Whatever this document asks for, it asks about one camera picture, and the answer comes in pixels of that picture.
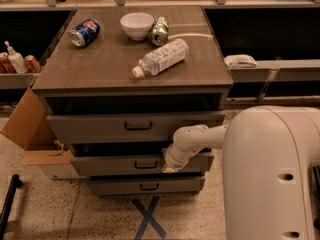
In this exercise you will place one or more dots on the cardboard box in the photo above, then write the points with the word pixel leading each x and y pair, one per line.
pixel 27 127

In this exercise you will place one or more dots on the blue pepsi can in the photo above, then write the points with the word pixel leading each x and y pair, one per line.
pixel 85 32

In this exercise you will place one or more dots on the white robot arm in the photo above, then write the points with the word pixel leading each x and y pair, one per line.
pixel 267 152

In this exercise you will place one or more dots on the white folded cloth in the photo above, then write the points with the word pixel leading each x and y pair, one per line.
pixel 240 61

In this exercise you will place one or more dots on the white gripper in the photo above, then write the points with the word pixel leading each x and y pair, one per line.
pixel 170 159

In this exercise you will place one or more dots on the grey top drawer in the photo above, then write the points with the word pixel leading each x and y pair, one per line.
pixel 133 127

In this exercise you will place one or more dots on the red can at edge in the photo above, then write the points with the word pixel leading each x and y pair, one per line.
pixel 5 62

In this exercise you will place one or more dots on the black base leg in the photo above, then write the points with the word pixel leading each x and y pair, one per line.
pixel 15 183
pixel 316 196

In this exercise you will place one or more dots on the black right base leg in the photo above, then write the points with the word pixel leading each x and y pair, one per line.
pixel 316 196

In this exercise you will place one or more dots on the clear plastic water bottle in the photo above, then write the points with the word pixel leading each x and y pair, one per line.
pixel 161 58

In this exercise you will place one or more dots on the white bowl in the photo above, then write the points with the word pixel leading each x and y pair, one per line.
pixel 137 25

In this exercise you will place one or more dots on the grey bottom drawer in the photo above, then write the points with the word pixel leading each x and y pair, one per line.
pixel 146 186

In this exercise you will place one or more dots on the white pump bottle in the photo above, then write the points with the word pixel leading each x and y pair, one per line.
pixel 16 59

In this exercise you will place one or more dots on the grey drawer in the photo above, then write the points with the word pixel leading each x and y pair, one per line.
pixel 133 127
pixel 146 186
pixel 135 164

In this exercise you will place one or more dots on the red soda can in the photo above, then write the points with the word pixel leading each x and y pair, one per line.
pixel 33 64

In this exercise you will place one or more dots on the black left base leg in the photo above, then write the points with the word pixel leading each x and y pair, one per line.
pixel 15 183

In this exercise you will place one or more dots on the green soda can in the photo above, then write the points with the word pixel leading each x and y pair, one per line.
pixel 159 32

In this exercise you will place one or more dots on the grey drawer cabinet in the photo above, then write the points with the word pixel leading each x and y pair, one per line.
pixel 98 79

